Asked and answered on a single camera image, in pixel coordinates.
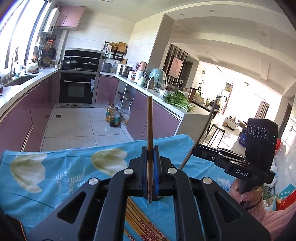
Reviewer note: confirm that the right hand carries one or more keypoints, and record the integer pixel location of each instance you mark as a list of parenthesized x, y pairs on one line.
[(251, 198)]

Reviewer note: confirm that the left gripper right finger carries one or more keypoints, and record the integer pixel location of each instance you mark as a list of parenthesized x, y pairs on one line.
[(203, 210)]

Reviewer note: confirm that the purple kitchen cabinets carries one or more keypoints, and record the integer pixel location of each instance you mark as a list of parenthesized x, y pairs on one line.
[(33, 126)]

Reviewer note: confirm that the black stove hood unit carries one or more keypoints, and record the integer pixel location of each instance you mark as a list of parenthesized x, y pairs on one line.
[(81, 59)]

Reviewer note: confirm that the pink kettle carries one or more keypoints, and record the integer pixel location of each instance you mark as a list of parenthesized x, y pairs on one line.
[(142, 66)]

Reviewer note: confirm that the mint green appliance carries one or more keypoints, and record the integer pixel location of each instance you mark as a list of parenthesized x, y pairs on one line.
[(160, 78)]

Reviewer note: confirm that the wooden chopstick floral end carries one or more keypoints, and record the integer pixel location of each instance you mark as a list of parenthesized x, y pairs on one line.
[(158, 231), (149, 148)]

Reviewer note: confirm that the black bar stool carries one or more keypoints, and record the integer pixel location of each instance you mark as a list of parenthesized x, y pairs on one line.
[(219, 131)]

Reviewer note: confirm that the black wall dish rack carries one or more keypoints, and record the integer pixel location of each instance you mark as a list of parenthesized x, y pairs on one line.
[(115, 51)]

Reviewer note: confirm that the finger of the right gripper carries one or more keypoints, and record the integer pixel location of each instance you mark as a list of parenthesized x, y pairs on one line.
[(219, 156)]

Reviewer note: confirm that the dark sauce bottle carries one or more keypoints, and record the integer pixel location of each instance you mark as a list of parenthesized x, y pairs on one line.
[(114, 118)]

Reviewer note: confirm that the wooden chopstick red end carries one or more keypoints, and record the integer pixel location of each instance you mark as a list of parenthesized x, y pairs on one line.
[(129, 235)]

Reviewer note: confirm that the steel cooking pot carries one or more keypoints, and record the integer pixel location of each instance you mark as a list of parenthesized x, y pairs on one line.
[(124, 70)]

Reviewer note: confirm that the green leafy vegetables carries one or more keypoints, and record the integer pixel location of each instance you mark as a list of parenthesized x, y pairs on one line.
[(178, 99)]

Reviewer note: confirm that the white water heater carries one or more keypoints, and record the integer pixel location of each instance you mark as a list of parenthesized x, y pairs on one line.
[(51, 21)]

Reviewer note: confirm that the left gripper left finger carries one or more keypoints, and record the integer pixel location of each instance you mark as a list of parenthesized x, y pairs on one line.
[(96, 211)]

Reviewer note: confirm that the black built-in oven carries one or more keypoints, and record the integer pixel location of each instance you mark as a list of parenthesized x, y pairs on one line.
[(77, 89)]

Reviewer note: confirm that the blue floral tablecloth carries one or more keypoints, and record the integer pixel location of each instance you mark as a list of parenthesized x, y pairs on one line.
[(34, 183)]

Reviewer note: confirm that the cooking oil bottle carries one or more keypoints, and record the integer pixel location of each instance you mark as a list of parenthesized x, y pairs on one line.
[(109, 111)]

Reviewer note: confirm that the pink sleeve forearm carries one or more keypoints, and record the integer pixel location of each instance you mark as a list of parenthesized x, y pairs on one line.
[(274, 221)]

